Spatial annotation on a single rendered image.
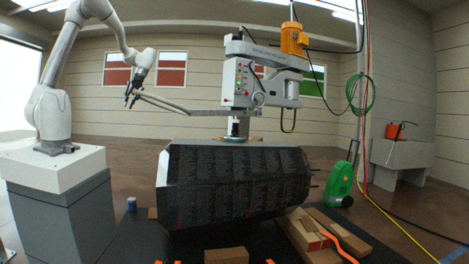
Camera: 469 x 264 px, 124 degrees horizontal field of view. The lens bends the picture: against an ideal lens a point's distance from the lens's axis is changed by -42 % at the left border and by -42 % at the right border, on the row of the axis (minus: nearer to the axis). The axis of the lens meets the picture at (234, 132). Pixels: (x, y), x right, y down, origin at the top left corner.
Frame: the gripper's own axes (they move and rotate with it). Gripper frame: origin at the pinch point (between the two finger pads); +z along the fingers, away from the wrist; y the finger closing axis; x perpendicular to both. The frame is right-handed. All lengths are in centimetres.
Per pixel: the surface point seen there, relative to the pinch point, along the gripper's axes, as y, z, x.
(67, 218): -34, 52, -66
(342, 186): 231, 6, -91
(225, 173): 65, 23, -45
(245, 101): 81, -35, -27
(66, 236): -33, 61, -65
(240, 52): 62, -72, -21
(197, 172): 50, 28, -34
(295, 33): 109, -126, -36
